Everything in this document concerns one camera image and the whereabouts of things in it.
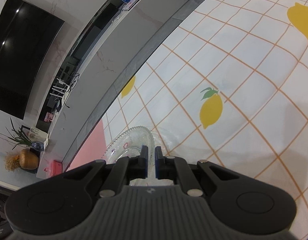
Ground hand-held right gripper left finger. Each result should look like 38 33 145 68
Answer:
63 145 149 198

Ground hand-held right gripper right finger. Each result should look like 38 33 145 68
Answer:
155 146 240 197

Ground clear glass plate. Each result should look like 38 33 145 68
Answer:
104 126 185 187

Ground pink table mat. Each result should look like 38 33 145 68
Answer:
66 119 106 172

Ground dried flower bunch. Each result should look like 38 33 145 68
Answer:
4 154 21 173

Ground gold vase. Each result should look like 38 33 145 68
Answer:
19 149 40 169

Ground pink storage box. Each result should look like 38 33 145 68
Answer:
44 160 63 178

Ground green plant in blue vase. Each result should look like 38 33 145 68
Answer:
6 117 45 152

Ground white drawing picture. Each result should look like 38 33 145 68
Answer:
29 127 50 147

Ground small black box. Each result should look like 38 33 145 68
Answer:
48 97 60 111

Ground white marble tv cabinet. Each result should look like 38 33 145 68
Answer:
36 0 194 178

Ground white router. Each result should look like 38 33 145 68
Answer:
50 77 71 98

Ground white tablet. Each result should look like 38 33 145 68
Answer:
124 0 140 11

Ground black television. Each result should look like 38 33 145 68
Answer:
0 0 65 120

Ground black cables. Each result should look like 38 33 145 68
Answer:
61 72 81 108

